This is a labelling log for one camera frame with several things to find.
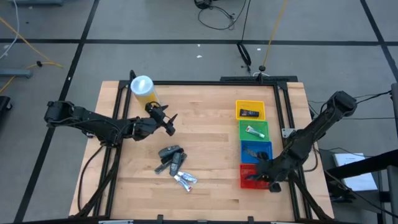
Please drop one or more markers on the grey metal post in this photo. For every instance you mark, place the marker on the grey metal post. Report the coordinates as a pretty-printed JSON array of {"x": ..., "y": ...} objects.
[{"x": 395, "y": 109}]

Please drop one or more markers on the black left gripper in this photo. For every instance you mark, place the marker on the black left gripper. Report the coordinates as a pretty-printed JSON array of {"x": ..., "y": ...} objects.
[{"x": 146, "y": 129}]

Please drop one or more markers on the blue plastic basket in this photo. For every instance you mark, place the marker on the blue plastic basket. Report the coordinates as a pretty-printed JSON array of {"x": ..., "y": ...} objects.
[{"x": 248, "y": 144}]

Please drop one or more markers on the yellow wipes canister white lid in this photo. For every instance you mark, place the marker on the yellow wipes canister white lid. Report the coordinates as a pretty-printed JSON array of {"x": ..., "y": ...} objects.
[{"x": 141, "y": 87}]

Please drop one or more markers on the black metal table frame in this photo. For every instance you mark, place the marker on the black metal table frame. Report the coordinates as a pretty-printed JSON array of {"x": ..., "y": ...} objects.
[{"x": 202, "y": 83}]

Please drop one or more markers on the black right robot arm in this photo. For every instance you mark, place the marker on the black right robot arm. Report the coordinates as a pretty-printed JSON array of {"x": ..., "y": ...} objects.
[{"x": 317, "y": 127}]

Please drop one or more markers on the red plastic basket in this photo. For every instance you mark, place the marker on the red plastic basket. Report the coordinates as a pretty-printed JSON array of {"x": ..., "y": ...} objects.
[{"x": 244, "y": 169}]

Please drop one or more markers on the silver arm base bracket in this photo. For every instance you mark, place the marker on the silver arm base bracket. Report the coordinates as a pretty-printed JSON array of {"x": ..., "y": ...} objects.
[{"x": 286, "y": 132}]

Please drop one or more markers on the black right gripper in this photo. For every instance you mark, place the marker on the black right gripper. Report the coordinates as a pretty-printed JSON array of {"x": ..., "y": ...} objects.
[{"x": 278, "y": 171}]

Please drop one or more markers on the black stand frame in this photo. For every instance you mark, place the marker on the black stand frame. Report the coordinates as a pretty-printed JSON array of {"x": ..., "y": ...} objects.
[{"x": 357, "y": 166}]

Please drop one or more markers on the black comb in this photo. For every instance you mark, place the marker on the black comb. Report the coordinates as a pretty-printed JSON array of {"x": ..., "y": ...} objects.
[
  {"x": 183, "y": 157},
  {"x": 160, "y": 169},
  {"x": 253, "y": 154}
]

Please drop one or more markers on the black caster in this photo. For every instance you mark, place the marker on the black caster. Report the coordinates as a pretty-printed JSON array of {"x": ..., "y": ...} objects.
[{"x": 3, "y": 104}]

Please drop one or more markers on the green plastic basket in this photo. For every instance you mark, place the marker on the green plastic basket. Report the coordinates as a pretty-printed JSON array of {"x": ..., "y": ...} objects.
[{"x": 248, "y": 137}]

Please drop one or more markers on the black camera post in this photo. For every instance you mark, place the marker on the black camera post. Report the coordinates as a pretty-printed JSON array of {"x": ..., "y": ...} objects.
[{"x": 262, "y": 68}]

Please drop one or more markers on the grey floor base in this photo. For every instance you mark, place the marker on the grey floor base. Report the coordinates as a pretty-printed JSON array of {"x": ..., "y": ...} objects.
[
  {"x": 15, "y": 73},
  {"x": 37, "y": 2}
]

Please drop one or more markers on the yellow plastic basket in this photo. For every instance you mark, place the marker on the yellow plastic basket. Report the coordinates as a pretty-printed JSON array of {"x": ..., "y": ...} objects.
[{"x": 248, "y": 104}]

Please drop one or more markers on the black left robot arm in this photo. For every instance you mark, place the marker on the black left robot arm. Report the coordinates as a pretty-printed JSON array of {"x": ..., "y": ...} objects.
[{"x": 93, "y": 124}]

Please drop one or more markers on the white paper stack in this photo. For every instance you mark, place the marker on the white paper stack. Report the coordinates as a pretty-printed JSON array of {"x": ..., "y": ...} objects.
[{"x": 348, "y": 160}]

